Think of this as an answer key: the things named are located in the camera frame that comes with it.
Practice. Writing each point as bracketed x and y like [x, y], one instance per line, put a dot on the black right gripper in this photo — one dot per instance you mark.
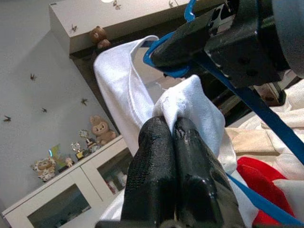
[249, 59]

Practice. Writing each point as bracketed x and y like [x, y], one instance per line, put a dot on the blue plastic hanger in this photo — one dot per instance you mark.
[273, 118]

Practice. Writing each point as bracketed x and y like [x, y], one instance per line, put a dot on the yellow green standing card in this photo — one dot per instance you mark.
[57, 154]

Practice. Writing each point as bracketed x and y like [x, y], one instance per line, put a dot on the beige plush toy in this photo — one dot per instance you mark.
[45, 167]

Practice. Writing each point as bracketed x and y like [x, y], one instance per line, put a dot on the tiny beige doll figure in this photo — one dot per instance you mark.
[69, 162]

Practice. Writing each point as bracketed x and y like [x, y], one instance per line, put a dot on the red polo shirt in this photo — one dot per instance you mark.
[256, 175]

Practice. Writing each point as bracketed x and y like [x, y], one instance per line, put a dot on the brown teddy bear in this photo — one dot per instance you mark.
[101, 130]

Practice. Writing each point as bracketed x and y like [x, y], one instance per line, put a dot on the small trophy black base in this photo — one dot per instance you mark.
[76, 149]

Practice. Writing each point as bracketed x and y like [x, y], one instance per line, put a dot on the white T-shirt red black print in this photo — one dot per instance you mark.
[114, 78]

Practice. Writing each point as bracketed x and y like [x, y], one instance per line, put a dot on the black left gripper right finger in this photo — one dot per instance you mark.
[202, 180]

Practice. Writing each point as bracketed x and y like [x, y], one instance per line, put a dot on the silver trophy figure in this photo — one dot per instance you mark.
[85, 136]

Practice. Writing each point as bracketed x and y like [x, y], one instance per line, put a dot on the large white garment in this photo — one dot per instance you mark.
[294, 102]

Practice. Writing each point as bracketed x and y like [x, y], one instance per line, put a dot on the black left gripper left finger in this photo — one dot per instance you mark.
[152, 171]

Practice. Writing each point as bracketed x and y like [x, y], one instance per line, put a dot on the beige wall cabinet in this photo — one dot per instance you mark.
[118, 19]

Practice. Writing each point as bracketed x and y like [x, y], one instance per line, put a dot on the dark bird wall sticker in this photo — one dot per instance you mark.
[171, 2]
[33, 76]
[116, 4]
[44, 110]
[73, 28]
[83, 101]
[6, 118]

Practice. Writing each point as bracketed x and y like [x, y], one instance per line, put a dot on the white glass door cabinet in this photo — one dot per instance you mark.
[71, 175]

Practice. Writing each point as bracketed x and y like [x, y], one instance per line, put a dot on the small dark brown teddy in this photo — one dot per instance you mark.
[99, 36]

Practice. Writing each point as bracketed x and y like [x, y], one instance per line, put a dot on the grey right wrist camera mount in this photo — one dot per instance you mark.
[292, 35]

